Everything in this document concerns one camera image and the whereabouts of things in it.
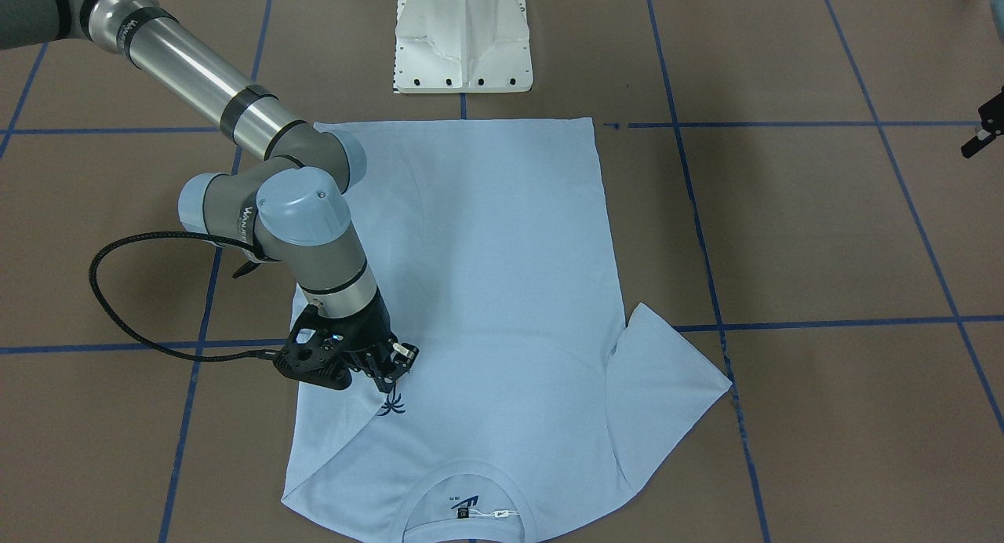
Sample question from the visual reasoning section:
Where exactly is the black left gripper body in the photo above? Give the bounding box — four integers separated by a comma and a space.
977, 88, 1004, 140

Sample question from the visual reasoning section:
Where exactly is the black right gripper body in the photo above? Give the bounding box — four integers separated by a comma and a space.
333, 293, 397, 374

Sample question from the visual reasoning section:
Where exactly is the light blue t-shirt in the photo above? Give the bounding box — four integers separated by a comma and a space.
281, 118, 730, 542

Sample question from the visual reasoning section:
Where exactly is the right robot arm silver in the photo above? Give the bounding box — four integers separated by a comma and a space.
2, 0, 419, 393

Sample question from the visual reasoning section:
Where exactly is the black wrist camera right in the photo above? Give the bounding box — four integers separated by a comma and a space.
272, 304, 352, 392

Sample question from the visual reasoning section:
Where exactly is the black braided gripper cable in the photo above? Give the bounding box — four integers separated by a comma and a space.
89, 231, 285, 363

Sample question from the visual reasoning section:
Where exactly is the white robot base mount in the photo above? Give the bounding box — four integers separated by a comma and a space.
392, 0, 534, 95

